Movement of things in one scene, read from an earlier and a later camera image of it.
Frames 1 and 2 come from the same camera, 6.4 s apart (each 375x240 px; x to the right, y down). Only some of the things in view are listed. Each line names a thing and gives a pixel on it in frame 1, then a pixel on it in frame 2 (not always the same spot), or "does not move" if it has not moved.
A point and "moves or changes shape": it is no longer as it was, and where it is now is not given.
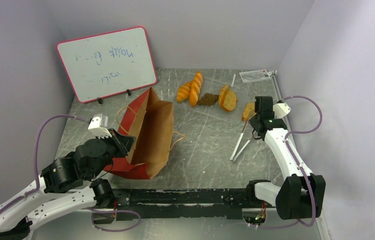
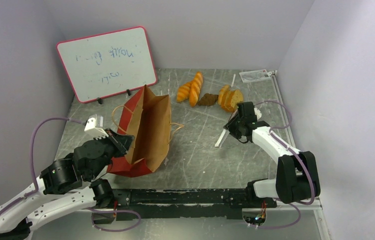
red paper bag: x=150 y=121 does not move
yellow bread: x=222 y=94 does not move
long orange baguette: x=195 y=89 does not move
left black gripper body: x=116 y=147 does not move
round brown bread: x=208 y=99 does not move
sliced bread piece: x=249 y=111 moves or changes shape
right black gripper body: x=255 y=126 to x=235 y=125
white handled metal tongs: x=234 y=157 to x=222 y=137
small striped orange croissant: x=183 y=92 does not move
